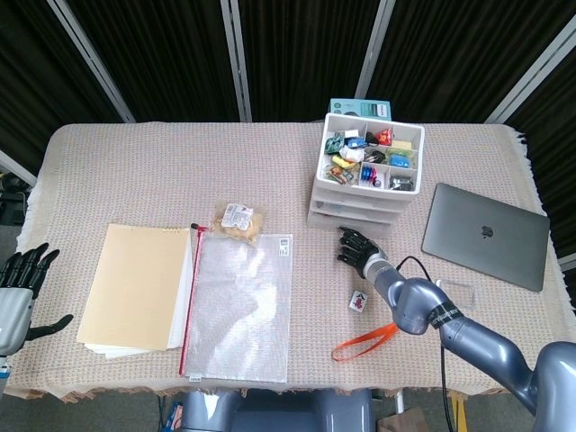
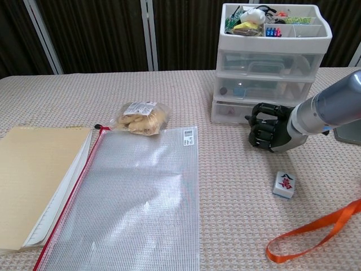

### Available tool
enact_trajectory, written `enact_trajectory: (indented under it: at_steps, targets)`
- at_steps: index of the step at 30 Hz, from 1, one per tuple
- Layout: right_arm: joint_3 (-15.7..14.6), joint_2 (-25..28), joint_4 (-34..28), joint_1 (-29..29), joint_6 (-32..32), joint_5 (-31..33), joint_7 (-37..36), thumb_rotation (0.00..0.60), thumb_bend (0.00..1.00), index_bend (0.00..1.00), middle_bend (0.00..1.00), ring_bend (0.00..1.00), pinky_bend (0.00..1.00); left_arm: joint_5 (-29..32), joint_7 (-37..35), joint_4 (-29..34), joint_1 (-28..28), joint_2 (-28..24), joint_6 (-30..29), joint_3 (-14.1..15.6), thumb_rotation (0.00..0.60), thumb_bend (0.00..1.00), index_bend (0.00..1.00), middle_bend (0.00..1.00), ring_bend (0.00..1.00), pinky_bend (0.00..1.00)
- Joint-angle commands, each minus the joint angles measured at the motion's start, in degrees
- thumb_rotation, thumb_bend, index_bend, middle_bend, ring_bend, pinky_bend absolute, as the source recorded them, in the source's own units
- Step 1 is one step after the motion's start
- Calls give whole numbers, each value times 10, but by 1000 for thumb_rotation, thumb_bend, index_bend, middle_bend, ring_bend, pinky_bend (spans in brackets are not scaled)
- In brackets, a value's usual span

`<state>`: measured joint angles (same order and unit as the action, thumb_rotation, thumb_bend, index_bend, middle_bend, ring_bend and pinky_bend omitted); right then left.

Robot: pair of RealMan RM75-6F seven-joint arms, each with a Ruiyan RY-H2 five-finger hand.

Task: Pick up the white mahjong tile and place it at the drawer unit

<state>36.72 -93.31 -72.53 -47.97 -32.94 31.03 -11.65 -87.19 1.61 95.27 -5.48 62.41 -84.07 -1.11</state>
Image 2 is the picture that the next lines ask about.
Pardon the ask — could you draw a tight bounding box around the clear bag of cookies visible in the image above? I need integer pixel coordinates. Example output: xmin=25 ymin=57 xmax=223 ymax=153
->
xmin=110 ymin=101 xmax=172 ymax=137

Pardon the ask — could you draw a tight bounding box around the white plastic drawer organizer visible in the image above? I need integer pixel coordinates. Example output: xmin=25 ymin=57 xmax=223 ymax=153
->
xmin=210 ymin=2 xmax=333 ymax=125

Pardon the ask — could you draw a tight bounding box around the white mahjong tile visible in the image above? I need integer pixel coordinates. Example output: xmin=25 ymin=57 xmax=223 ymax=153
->
xmin=272 ymin=171 xmax=297 ymax=200

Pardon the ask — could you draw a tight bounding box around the green blue printed packet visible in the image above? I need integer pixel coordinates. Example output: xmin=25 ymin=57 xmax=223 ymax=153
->
xmin=283 ymin=16 xmax=316 ymax=25

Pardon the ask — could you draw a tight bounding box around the yellow small item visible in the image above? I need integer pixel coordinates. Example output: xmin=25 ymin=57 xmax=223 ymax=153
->
xmin=233 ymin=21 xmax=260 ymax=30

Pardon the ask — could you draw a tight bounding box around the green white sachet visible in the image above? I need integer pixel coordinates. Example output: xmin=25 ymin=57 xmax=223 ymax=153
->
xmin=224 ymin=6 xmax=240 ymax=29

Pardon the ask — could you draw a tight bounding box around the white metal frame post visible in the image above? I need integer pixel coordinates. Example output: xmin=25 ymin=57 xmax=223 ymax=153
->
xmin=349 ymin=42 xmax=361 ymax=68
xmin=140 ymin=0 xmax=159 ymax=71
xmin=24 ymin=0 xmax=63 ymax=75

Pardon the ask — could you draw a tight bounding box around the clear drawer with blue item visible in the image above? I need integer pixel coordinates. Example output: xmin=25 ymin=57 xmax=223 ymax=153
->
xmin=215 ymin=76 xmax=314 ymax=101

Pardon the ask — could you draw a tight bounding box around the tan cover notepad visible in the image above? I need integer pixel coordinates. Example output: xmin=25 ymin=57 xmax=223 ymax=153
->
xmin=0 ymin=125 xmax=93 ymax=252

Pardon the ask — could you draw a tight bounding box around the white crumpled item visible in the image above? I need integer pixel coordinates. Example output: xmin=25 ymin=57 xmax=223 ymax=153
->
xmin=240 ymin=8 xmax=266 ymax=24

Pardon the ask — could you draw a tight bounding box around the brown colourful packet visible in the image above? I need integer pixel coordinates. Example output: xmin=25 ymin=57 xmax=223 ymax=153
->
xmin=232 ymin=28 xmax=263 ymax=37

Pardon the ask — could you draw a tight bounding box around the clear drawer with teal contents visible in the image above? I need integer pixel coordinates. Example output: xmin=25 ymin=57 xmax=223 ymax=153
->
xmin=218 ymin=50 xmax=324 ymax=78

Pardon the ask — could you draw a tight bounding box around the beige woven tablecloth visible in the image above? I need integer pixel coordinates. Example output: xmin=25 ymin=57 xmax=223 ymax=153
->
xmin=0 ymin=67 xmax=361 ymax=271

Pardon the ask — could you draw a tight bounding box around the clear mesh zipper pouch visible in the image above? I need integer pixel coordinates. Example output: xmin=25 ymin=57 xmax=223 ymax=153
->
xmin=33 ymin=124 xmax=200 ymax=271

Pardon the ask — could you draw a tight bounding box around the orange ribbon lanyard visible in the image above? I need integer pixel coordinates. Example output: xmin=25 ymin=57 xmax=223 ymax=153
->
xmin=266 ymin=198 xmax=361 ymax=264

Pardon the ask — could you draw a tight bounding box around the dark grey tablet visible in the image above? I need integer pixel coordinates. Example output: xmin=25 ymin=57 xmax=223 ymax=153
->
xmin=333 ymin=118 xmax=361 ymax=146

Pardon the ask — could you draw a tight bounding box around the right black grey robot hand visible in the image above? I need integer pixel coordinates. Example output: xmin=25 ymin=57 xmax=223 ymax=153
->
xmin=244 ymin=102 xmax=308 ymax=154

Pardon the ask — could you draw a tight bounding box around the clear drawer with red clip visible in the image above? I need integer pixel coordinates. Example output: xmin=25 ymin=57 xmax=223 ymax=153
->
xmin=213 ymin=100 xmax=263 ymax=124

